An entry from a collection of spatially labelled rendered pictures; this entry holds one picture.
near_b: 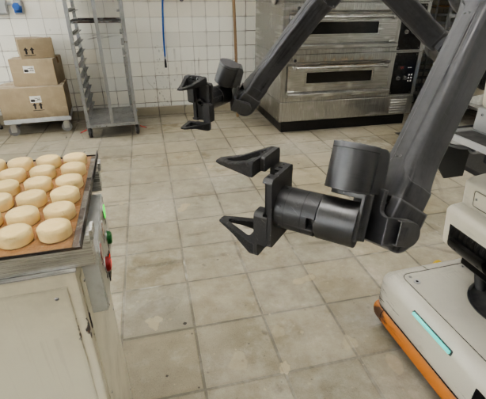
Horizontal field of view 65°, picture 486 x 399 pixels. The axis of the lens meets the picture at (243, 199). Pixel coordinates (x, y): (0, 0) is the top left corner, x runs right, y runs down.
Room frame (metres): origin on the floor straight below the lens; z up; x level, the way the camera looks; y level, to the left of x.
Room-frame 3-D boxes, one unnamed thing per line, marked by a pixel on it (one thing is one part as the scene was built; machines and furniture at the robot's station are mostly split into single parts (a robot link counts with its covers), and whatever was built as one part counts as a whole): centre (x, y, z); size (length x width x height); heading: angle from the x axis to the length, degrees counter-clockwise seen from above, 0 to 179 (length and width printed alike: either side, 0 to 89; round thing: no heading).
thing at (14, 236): (0.50, 0.35, 0.91); 0.05 x 0.05 x 0.02
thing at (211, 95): (1.05, 0.10, 0.99); 0.07 x 0.07 x 0.10; 60
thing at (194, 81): (0.99, 0.13, 1.02); 0.09 x 0.07 x 0.07; 150
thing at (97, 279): (0.67, 0.31, 0.77); 0.24 x 0.04 x 0.14; 16
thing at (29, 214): (0.55, 0.37, 0.91); 0.05 x 0.05 x 0.02
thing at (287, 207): (0.44, -0.07, 0.99); 0.07 x 0.07 x 0.10; 60
